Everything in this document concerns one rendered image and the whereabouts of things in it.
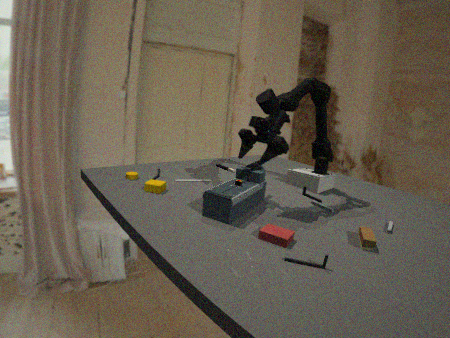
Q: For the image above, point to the red rectangular block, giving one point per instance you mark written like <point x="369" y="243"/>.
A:
<point x="276" y="235"/>

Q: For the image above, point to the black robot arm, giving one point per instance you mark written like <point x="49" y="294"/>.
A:
<point x="276" y="107"/>

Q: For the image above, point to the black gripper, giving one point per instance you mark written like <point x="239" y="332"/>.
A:
<point x="277" y="145"/>

